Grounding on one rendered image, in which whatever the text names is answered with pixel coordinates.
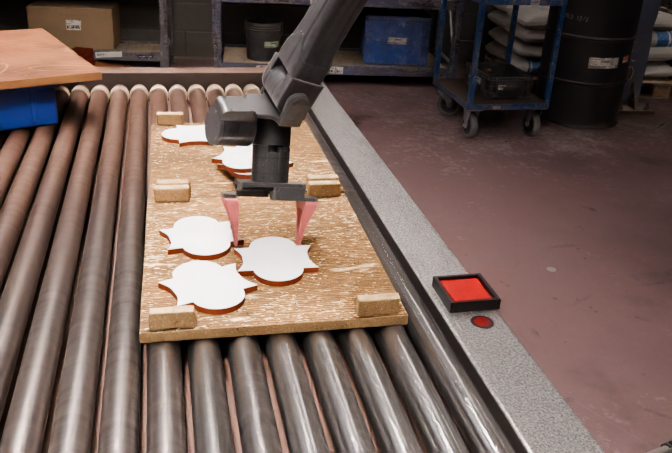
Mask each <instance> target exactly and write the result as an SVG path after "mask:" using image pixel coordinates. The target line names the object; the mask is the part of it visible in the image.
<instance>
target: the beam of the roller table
mask: <svg viewBox="0 0 672 453"><path fill-rule="evenodd" d="M321 84H322V85H323V87H324V88H323V90H322V91H321V93H320V94H319V96H318V98H317V99H316V101H315V102H314V104H313V106H312V107H311V109H310V110H309V111H308V113H309V115H310V116H311V118H312V120H313V121H314V123H315V124H316V126H317V128H318V129H319V131H320V133H321V134H322V136H323V138H324V139H325V141H326V142H327V144H328V146H329V147H330V149H331V151H332V152H333V154H334V156H335V157H336V159H337V161H338V162H339V164H340V165H341V167H342V169H343V170H344V172H345V174H346V175H347V177H348V179H349V180H350V182H351V183H352V185H353V187H354V188H355V190H356V192H357V193H358V195H359V197H360V198H361V200H362V201H363V203H364V205H365V206H366V208H367V210H368V211H369V213H370V215H371V216H372V218H373V219H374V221H375V223H376V224H377V226H378V228H379V229H380V231H381V233H382V234H383V236H384V237H385V239H386V241H387V242H388V244H389V246H390V247H391V249H392V251H393V252H394V254H395V255H396V257H397V259H398V260H399V262H400V264H401V265H402V267H403V269H404V270H405V272H406V273H407V275H408V277H409V278H410V280H411V282H412V283H413V285H414V287H415V288H416V290H417V291H418V293H419V295H420V296H421V298H422V300H423V301H424V303H425V305H426V306H427V308H428V309H429V311H430V313H431V314H432V316H433V318H434V319H435V321H436V323H437V324H438V326H439V327H440V329H441V331H442V332H443V334H444V336H445V337H446V339H447V341H448V342H449V344H450V345H451V347H452V349H453V350H454V352H455V354H456V355H457V357H458V359H459V360H460V362H461V363H462V365H463V367H464V368H465V370H466V372H467V373H468V375H469V377H470V378H471V380H472V381H473V383H474V385H475V386H476V388H477V390H478V391H479V393H480V395H481V396H482V398H483V399H484V401H485V403H486V404H487V406H488V408H489V409H490V411H491V413H492V414H493V416H494V417H495V419H496V421H497V422H498V424H499V426H500V427H501V429H502V431H503V432H504V434H505V435H506V437H507V439H508V440H509V442H510V444H511V445H512V447H513V449H514V450H515V452H516V453H604V451H603V450H602V449H601V447H600V446H599V445H598V443H597V442H596V441H595V439H594V438H593V437H592V435H591V434H590V433H589V431H588V430H587V429H586V428H585V426H584V425H583V424H582V422H581V421H580V420H579V418H578V417H577V416H576V414H575V413H574V412H573V410H572V409H571V408H570V406H569V405H568V404H567V403H566V401H565V400H564V399H563V397H562V396H561V395H560V393H559V392H558V391H557V389H556V388H555V387H554V385H553V384H552V383H551V381H550V380H549V379H548V378H547V376H546V375H545V374H544V372H543V371H542V370H541V368H540V367H539V366H538V364H537V363H536V362H535V360H534V359H533V358H532V356H531V355H530V354H529V353H528V351H527V350H526V349H525V347H524V346H523V345H522V343H521V342H520V341H519V339H518V338H517V337H516V335H515V334H514V333H513V332H512V330H511V329H510V328H509V326H508V325H507V324H506V322H505V321H504V320H503V318H502V317H501V316H500V314H499V313H498V312H497V310H496V309H495V310H483V311H470V312H458V313H454V312H453V313H449V311H448V310H447V308H446V307H445V305H444V304H443V302H442V300H441V299H440V297H439V296H438V294H437V293H436V291H435V290H434V288H433V287H432V281H433V276H444V275H459V274H468V272H467V271H466V270H465V268H464V267H463V266H462V264H461V263H460V262H459V260H458V259H457V258H456V257H455V255H454V254H453V253H452V251H451V250H450V249H449V247H448V246H447V245H446V243H445V242H444V241H443V239H442V238H441V237H440V235H439V234H438V233H437V232H436V230H435V229H434V228H433V226H432V225H431V224H430V222H429V221H428V220H427V218H426V217H425V216H424V214H423V213H422V212H421V210H420V209H419V208H418V207H417V205H416V204H415V203H414V201H413V200H412V199H411V197H410V196H409V195H408V193H407V192H406V191H405V189H404V188H403V187H402V185H401V184H400V183H399V182H398V180H397V179H396V178H395V176H394V175H393V174H392V172H391V171H390V170H389V168H388V167H387V166H386V164H385V163H384V162H383V160H382V159H381V158H380V157H379V155H378V154H377V153H376V151H375V150H374V149H373V147H372V146H371V145H370V143H369V142H368V141H367V139H366V138H365V137H364V136H363V134H362V133H361V132H360V130H359V129H358V128H357V126H356V125H355V124H354V122H353V121H352V120H351V118H350V117H349V116H348V114H347V113H346V112H345V111H344V109H343V108H342V107H341V105H340V104H339V103H338V101H337V100H336V99H335V97H334V96H333V95H332V93H331V92H330V91H329V89H328V88H327V87H326V86H325V84H324V83H323V82H322V83H321ZM478 315H481V316H486V317H489V318H490V319H492V320H493V322H494V326H493V327H491V328H487V329H483V328H479V327H476V326H474V325H473V324H472V323H471V318H472V317H474V316H478Z"/></svg>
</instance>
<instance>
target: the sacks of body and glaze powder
mask: <svg viewBox="0 0 672 453"><path fill-rule="evenodd" d="M494 6H495V7H496V8H497V9H498V10H494V11H492V12H491V13H489V14H488V18H489V19H490V20H491V21H492V22H494V23H495V24H496V25H498V26H497V27H494V28H493V29H491V30H490V31H489V33H488V34H489V35H490V36H491V37H492V38H493V39H494V40H493V41H491V42H490V43H488V44H487V45H485V49H486V50H487V51H486V52H485V58H484V62H505V57H506V51H507V44H508V37H509V31H510V24H511V17H512V10H513V5H494ZM549 7H550V6H540V5H519V10H518V16H517V23H516V30H515V36H514V43H513V49H512V56H511V63H510V64H512V65H514V66H515V67H517V68H519V69H521V70H523V71H524V72H526V73H528V74H530V75H532V76H533V77H534V78H533V81H532V86H531V93H533V94H534V95H535V90H532V88H533V84H537V79H538V73H539V72H538V71H537V69H538V67H539V66H540V61H541V55H542V49H543V43H544V37H545V31H546V29H545V25H546V24H547V19H548V13H549ZM671 59H672V14H669V13H666V12H662V11H659V12H658V16H657V19H656V21H655V24H654V28H653V34H652V42H651V47H650V51H649V56H648V60H647V64H646V69H645V73H644V78H643V82H642V86H641V87H648V86H649V87H648V90H647V93H640V95H639V98H642V99H669V94H670V91H671V86H672V80H670V79H669V78H667V77H670V76H672V67H671V66H670V65H668V64H667V63H666V62H664V61H667V60H671ZM649 83H650V85H648V84H649Z"/></svg>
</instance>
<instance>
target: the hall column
mask: <svg viewBox="0 0 672 453"><path fill-rule="evenodd" d="M660 3H661V0H643V5H642V9H641V14H640V18H639V23H638V27H637V32H636V35H637V38H636V39H635V41H634V46H633V50H632V55H631V59H630V64H629V68H628V73H627V79H628V81H627V82H626V83H625V87H624V91H623V96H622V101H621V105H620V110H619V114H655V111H654V110H652V109H650V108H649V107H650V106H649V102H646V105H644V104H642V103H640V102H639V101H638V99H639V95H640V91H641V86H642V82H643V78H644V73H645V69H646V64H647V60H648V56H649V51H650V47H651V42H652V34H653V28H654V24H655V21H656V19H657V16H658V12H659V8H660Z"/></svg>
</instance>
